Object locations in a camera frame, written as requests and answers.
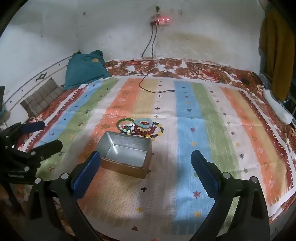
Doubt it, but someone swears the long black cable with plug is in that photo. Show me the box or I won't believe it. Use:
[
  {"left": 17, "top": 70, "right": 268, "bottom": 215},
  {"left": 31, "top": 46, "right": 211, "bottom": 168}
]
[{"left": 138, "top": 24, "right": 176, "bottom": 94}]

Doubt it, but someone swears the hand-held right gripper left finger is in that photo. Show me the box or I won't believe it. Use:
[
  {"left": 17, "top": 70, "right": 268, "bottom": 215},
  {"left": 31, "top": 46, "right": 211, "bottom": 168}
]
[{"left": 23, "top": 151, "right": 101, "bottom": 241}]

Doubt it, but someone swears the multicolour glass bead bracelet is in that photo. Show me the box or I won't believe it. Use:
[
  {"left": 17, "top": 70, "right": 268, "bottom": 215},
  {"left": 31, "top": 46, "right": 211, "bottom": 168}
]
[{"left": 118, "top": 124, "right": 136, "bottom": 134}]

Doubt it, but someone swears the power strip with red lights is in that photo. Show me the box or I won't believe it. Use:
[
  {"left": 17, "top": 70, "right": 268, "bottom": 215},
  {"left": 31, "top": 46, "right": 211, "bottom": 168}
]
[{"left": 150, "top": 16, "right": 171, "bottom": 26}]

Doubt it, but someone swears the white decorated headboard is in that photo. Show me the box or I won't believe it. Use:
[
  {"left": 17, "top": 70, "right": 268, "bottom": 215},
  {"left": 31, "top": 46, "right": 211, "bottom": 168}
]
[{"left": 0, "top": 52, "right": 80, "bottom": 123}]

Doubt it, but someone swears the brown floral bedsheet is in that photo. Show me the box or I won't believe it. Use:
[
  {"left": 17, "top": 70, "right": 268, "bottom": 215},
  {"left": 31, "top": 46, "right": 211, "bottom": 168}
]
[{"left": 14, "top": 57, "right": 296, "bottom": 160}]

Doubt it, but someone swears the light blue bead bracelet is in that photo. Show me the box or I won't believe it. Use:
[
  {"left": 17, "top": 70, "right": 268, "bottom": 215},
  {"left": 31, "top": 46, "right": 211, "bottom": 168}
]
[{"left": 135, "top": 118, "right": 154, "bottom": 129}]

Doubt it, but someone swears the teal cloth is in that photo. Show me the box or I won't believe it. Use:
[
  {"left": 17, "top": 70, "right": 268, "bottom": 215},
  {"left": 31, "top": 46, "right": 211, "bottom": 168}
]
[{"left": 63, "top": 50, "right": 111, "bottom": 91}]

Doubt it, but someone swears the green bangle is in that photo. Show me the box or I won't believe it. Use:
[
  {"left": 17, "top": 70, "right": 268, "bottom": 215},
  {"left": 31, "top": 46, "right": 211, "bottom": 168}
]
[{"left": 116, "top": 118, "right": 135, "bottom": 133}]

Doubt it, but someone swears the mustard yellow hanging garment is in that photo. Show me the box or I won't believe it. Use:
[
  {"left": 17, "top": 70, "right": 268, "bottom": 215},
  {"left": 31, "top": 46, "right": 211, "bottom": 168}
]
[{"left": 258, "top": 9, "right": 295, "bottom": 101}]

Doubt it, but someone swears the rectangular metal tin box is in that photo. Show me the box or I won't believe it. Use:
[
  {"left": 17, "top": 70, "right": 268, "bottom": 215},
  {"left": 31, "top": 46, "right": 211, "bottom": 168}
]
[{"left": 96, "top": 131, "right": 153, "bottom": 179}]

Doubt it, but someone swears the striped colourful mat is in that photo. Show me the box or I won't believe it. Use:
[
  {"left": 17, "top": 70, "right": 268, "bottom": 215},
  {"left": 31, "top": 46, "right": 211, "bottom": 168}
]
[{"left": 35, "top": 77, "right": 295, "bottom": 239}]

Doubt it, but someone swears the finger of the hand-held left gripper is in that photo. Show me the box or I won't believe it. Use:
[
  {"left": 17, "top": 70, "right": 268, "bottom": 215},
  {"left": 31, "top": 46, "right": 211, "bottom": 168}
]
[
  {"left": 5, "top": 121, "right": 46, "bottom": 140},
  {"left": 23, "top": 139, "right": 63, "bottom": 163}
]

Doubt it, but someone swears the yellow and dark bead bracelet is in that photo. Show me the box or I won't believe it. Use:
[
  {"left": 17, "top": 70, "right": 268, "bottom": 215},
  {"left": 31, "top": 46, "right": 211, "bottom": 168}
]
[{"left": 148, "top": 122, "right": 164, "bottom": 139}]

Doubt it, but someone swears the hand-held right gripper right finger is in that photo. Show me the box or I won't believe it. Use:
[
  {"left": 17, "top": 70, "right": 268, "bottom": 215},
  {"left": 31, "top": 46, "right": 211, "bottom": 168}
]
[{"left": 191, "top": 149, "right": 271, "bottom": 241}]

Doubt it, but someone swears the dark red bead bracelet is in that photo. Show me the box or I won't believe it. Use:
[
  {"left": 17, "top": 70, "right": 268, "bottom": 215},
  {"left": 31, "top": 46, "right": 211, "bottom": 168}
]
[{"left": 132, "top": 125, "right": 153, "bottom": 138}]

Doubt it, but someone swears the brown checked cushion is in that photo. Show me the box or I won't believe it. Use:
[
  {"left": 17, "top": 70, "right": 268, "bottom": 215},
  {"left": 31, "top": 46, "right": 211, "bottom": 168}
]
[{"left": 20, "top": 77, "right": 64, "bottom": 118}]

